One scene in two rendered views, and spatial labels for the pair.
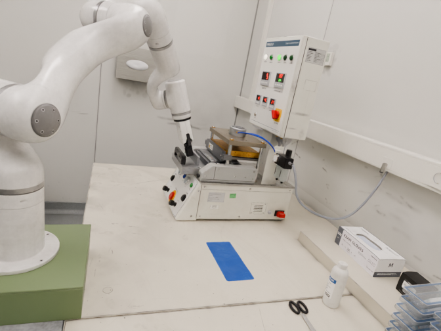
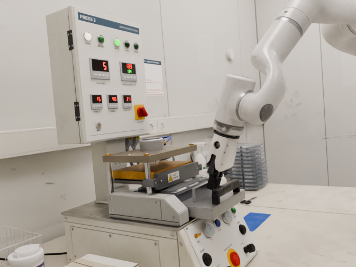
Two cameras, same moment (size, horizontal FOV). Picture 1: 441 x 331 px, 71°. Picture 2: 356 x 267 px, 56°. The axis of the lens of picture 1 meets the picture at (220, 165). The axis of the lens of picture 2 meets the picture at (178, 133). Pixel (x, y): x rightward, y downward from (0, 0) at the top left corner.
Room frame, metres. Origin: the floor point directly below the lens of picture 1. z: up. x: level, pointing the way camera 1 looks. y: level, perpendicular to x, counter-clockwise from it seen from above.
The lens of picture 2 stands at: (1.98, 0.90, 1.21)
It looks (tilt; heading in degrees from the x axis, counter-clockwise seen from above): 3 degrees down; 236
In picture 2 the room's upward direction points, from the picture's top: 5 degrees counter-clockwise
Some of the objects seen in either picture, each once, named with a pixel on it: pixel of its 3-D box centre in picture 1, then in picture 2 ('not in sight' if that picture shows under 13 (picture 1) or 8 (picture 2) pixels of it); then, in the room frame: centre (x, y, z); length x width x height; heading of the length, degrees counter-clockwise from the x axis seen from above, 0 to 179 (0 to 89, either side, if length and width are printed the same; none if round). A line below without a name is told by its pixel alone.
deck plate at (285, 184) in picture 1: (235, 172); (148, 204); (1.45, -0.08, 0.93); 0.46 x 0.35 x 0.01; 112
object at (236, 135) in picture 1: (243, 142); (149, 157); (1.43, -0.09, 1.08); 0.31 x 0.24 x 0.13; 22
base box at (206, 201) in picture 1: (226, 190); (163, 231); (1.42, -0.05, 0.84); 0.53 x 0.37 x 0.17; 112
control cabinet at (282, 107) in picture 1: (276, 110); (108, 110); (1.51, -0.21, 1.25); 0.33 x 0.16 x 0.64; 22
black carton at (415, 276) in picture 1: (416, 288); not in sight; (0.88, -0.68, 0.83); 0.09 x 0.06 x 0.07; 14
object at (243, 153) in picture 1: (235, 144); (154, 162); (1.43, -0.05, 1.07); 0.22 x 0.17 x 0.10; 22
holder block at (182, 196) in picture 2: (218, 159); (172, 189); (1.41, 0.02, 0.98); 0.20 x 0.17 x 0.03; 22
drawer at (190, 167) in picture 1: (208, 161); (186, 194); (1.40, 0.06, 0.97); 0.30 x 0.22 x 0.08; 112
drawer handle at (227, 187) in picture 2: (180, 155); (226, 190); (1.34, 0.19, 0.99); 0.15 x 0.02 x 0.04; 22
